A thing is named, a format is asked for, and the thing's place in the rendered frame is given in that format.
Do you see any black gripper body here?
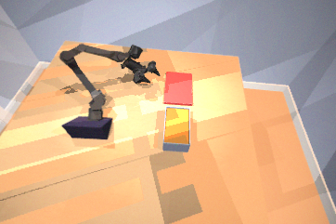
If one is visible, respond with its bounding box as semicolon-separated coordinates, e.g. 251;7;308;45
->
133;60;156;84

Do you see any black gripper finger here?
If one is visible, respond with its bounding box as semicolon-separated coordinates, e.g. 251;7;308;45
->
152;68;161;76
142;77;151;83

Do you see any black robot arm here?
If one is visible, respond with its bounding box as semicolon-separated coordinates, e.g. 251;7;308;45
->
58;44;145;121

